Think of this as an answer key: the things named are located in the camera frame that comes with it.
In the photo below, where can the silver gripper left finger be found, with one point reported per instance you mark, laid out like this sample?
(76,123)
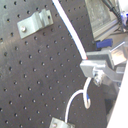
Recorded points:
(98,70)

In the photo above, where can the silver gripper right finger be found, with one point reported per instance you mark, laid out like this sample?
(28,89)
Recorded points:
(114,56)

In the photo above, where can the blue clamp block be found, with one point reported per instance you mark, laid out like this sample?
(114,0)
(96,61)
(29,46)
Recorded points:
(105,43)

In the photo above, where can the black perforated breadboard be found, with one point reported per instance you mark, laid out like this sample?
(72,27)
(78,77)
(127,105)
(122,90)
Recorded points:
(39,74)

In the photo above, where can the aluminium frame profile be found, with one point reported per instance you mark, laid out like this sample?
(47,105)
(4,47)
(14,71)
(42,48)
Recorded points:
(104,16)

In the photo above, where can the metal cable clip lower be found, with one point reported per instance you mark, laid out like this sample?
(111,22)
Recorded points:
(57,123)

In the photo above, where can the metal cable clip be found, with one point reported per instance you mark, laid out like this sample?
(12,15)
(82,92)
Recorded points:
(57,123)
(32,24)

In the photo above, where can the metal cable clip upper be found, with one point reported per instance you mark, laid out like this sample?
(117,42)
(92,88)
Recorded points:
(32,24)

